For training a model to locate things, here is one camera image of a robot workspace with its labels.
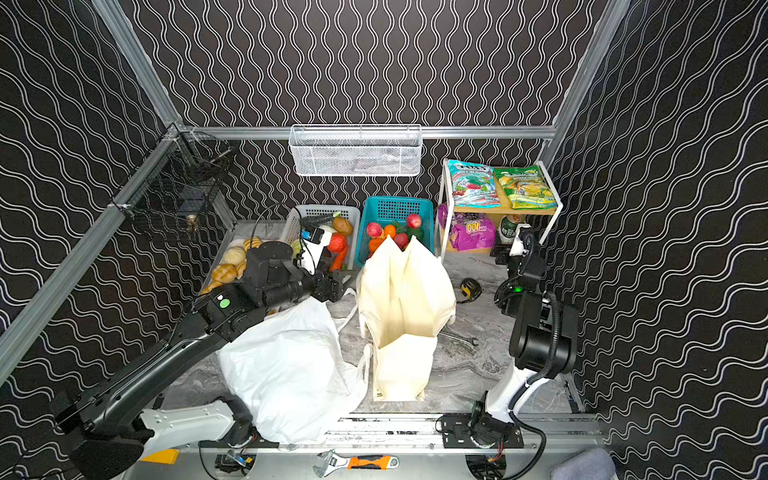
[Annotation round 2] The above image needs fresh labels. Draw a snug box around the cream canvas tote bag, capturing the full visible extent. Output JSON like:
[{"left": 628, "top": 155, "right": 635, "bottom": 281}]
[{"left": 357, "top": 238, "right": 457, "bottom": 402}]

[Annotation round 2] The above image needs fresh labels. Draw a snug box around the white two-tier shelf rack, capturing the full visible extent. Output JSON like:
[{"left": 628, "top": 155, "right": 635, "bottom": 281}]
[{"left": 433, "top": 160, "right": 564, "bottom": 262}]

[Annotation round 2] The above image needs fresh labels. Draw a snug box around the bread tray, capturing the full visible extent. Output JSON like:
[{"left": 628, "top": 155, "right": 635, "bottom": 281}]
[{"left": 190, "top": 237, "right": 262, "bottom": 313}]

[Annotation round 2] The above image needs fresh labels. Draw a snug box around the white wire wall basket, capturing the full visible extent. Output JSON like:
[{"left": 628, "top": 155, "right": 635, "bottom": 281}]
[{"left": 288, "top": 124, "right": 423, "bottom": 177}]

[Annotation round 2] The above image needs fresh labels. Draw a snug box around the red tomato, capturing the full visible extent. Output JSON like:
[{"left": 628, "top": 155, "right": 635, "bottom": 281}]
[{"left": 327, "top": 233, "right": 348, "bottom": 254}]

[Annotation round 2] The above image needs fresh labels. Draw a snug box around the teal plastic fruit basket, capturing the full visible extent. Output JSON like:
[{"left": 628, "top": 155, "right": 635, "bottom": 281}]
[{"left": 353, "top": 196, "right": 435, "bottom": 268}]

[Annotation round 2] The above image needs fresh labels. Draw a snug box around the white plastic vegetable basket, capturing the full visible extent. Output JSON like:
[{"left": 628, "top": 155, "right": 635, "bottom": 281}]
[{"left": 279, "top": 204, "right": 361, "bottom": 270}]

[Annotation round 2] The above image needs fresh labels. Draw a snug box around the white plastic grocery bag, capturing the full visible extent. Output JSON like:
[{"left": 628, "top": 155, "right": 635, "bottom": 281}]
[{"left": 217, "top": 297, "right": 371, "bottom": 444}]

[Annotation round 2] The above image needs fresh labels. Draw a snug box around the green drink can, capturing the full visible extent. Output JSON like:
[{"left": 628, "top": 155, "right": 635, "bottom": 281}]
[{"left": 497, "top": 214, "right": 525, "bottom": 244}]

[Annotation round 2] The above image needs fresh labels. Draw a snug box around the green yellow snack bag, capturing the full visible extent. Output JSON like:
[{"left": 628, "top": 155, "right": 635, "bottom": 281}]
[{"left": 494, "top": 165, "right": 557, "bottom": 210}]

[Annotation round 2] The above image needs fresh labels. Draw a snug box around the purple snack bag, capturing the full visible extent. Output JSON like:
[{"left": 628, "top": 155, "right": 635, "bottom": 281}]
[{"left": 437, "top": 204, "right": 496, "bottom": 252}]

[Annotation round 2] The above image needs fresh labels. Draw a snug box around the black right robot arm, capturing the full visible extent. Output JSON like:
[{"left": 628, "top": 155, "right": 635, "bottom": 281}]
[{"left": 470, "top": 224, "right": 578, "bottom": 448}]

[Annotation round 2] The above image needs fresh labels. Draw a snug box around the orange carrot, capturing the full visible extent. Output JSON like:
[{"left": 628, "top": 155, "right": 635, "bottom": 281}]
[{"left": 331, "top": 249, "right": 348, "bottom": 271}]

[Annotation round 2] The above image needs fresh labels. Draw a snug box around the black wire wall basket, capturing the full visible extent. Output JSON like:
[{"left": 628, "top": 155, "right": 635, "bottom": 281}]
[{"left": 120, "top": 131, "right": 233, "bottom": 244}]

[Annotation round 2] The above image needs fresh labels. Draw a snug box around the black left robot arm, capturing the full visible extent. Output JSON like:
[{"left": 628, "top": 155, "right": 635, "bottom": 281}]
[{"left": 50, "top": 241, "right": 352, "bottom": 479}]

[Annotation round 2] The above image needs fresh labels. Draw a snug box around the yellow black tape measure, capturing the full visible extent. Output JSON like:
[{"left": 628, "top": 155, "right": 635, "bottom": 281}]
[{"left": 459, "top": 277, "right": 483, "bottom": 304}]

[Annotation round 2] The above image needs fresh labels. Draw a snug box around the red apple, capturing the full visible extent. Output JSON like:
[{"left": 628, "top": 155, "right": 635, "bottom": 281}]
[{"left": 366, "top": 222, "right": 384, "bottom": 239}]

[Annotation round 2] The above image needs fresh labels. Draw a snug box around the brown potato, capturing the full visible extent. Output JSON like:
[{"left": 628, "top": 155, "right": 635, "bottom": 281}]
[{"left": 332, "top": 216, "right": 354, "bottom": 237}]

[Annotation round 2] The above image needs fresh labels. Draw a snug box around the teal snack bag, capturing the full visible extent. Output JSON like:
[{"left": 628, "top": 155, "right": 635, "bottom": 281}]
[{"left": 447, "top": 160, "right": 501, "bottom": 209}]

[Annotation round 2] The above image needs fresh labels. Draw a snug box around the orange fruit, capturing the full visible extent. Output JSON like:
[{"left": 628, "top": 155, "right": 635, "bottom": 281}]
[{"left": 368, "top": 238, "right": 385, "bottom": 256}]

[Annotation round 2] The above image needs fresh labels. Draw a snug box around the adjustable wrench orange handle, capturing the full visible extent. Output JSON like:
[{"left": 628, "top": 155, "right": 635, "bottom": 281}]
[{"left": 313, "top": 450, "right": 400, "bottom": 478}]

